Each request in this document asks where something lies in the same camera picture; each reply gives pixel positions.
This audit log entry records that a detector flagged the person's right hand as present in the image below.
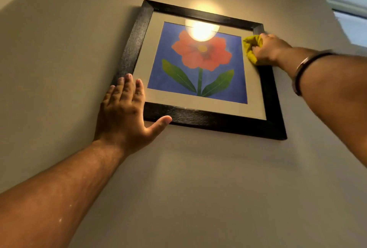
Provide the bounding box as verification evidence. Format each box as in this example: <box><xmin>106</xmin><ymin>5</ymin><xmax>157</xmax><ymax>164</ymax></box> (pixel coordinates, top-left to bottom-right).
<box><xmin>251</xmin><ymin>33</ymin><xmax>292</xmax><ymax>66</ymax></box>

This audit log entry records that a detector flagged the person's left hand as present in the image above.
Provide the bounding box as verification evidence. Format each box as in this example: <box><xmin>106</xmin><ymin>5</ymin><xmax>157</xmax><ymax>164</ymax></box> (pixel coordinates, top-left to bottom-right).
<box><xmin>93</xmin><ymin>73</ymin><xmax>173</xmax><ymax>155</ymax></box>

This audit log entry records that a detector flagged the yellow cleaning cloth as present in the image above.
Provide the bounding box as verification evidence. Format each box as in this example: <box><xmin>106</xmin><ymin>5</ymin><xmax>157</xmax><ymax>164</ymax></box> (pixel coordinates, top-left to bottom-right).
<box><xmin>243</xmin><ymin>35</ymin><xmax>263</xmax><ymax>65</ymax></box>

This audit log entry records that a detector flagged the black framed flower picture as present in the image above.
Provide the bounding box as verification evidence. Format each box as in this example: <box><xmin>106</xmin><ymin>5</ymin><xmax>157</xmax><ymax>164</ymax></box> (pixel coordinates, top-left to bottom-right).
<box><xmin>112</xmin><ymin>0</ymin><xmax>288</xmax><ymax>141</ymax></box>

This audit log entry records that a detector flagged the person's right forearm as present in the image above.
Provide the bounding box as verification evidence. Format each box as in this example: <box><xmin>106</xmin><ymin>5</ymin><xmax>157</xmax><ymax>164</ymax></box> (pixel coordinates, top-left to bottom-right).
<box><xmin>277</xmin><ymin>47</ymin><xmax>367</xmax><ymax>168</ymax></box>

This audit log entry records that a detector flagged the person's left forearm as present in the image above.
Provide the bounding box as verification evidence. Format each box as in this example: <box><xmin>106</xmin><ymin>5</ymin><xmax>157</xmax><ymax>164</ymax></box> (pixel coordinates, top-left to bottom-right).
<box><xmin>0</xmin><ymin>141</ymin><xmax>127</xmax><ymax>248</ymax></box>

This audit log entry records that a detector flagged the window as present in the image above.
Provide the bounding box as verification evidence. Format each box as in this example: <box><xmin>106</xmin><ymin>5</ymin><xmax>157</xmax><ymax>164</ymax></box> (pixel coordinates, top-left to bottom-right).
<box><xmin>326</xmin><ymin>0</ymin><xmax>367</xmax><ymax>48</ymax></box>

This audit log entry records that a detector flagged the metal bracelet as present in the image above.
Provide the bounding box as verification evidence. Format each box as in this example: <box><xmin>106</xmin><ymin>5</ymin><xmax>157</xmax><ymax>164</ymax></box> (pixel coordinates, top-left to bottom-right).
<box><xmin>292</xmin><ymin>50</ymin><xmax>335</xmax><ymax>97</ymax></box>

